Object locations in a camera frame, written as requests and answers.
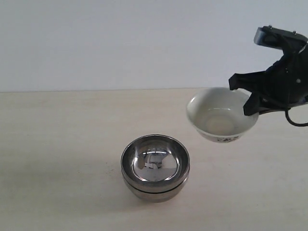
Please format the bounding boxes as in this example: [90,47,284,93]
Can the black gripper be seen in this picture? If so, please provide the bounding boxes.
[229,45,308,116]

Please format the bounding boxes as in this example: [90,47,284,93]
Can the white ceramic patterned bowl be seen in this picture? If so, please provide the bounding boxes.
[186,87,259,143]

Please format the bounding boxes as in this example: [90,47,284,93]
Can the ribbed stainless steel bowl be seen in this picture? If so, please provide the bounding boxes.
[120,134,190,193]

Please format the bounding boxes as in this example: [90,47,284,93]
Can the smooth stainless steel bowl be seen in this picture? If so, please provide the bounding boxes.
[123,177,189,203]

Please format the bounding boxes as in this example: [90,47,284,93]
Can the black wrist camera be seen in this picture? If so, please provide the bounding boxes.
[254,25,308,51]

